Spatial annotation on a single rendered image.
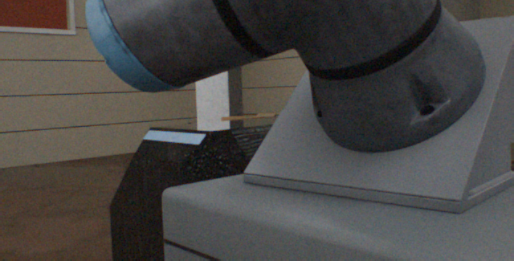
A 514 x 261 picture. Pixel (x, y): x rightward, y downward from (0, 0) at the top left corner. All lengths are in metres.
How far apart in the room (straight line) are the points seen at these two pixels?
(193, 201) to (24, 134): 7.13
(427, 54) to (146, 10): 0.27
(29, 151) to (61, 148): 0.46
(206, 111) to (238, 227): 2.12
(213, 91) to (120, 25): 2.05
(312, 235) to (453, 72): 0.21
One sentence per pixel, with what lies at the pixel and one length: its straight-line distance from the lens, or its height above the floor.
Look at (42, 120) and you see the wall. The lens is 7.70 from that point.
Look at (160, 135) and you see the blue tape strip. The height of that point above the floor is 0.82.
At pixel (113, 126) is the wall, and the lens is 8.12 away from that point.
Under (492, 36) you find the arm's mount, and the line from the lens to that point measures 0.60.
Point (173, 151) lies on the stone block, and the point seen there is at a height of 0.78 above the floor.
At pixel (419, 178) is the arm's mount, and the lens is 0.48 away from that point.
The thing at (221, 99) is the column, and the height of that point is 0.92.
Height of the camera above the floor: 0.96
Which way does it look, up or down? 3 degrees down
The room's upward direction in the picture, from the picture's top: 2 degrees counter-clockwise
